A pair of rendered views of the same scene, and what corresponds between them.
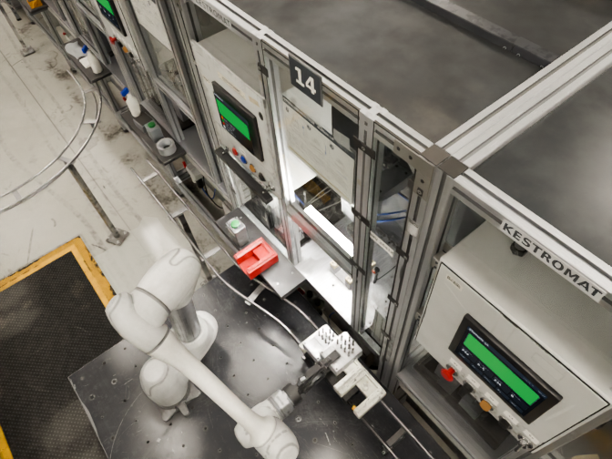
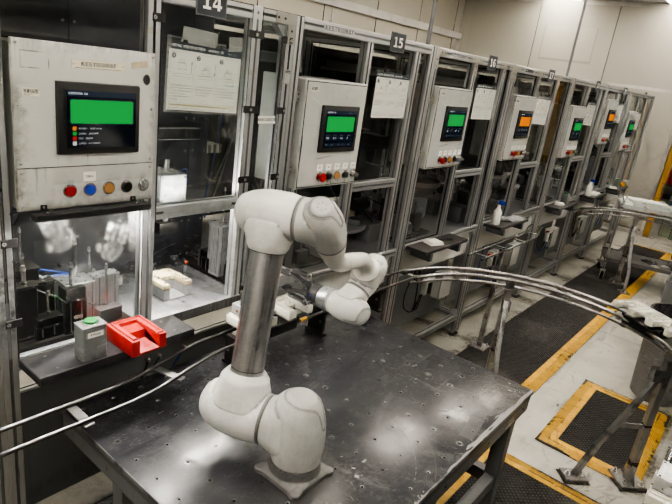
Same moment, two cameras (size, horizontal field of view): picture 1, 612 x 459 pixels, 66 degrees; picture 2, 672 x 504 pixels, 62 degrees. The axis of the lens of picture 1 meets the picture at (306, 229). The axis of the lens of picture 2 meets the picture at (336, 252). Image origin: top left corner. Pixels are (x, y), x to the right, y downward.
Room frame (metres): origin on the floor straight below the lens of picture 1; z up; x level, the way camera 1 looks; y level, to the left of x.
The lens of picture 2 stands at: (1.09, 1.98, 1.88)
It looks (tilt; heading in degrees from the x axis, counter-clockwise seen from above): 19 degrees down; 251
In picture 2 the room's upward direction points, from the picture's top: 8 degrees clockwise
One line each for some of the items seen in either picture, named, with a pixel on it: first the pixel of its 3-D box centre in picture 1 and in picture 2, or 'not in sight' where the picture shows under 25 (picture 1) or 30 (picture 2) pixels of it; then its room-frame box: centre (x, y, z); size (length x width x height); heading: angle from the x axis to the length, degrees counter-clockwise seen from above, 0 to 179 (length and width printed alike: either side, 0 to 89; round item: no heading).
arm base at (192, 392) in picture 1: (174, 393); (299, 461); (0.65, 0.63, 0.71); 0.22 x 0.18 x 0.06; 34
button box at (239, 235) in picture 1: (239, 230); (89, 337); (1.28, 0.31, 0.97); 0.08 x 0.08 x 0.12; 34
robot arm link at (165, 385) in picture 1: (163, 377); (296, 425); (0.68, 0.64, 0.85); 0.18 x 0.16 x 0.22; 146
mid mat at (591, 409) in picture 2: not in sight; (607, 426); (-1.58, -0.25, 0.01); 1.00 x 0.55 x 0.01; 34
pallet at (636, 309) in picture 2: not in sight; (648, 321); (-1.34, -0.03, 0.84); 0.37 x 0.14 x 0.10; 92
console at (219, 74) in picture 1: (263, 108); (71, 122); (1.35, 0.11, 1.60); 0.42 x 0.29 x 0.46; 34
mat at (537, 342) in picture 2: not in sight; (593, 293); (-3.19, -2.27, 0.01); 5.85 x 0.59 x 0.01; 34
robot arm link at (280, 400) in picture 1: (281, 402); (326, 298); (0.47, 0.14, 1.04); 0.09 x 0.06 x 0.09; 35
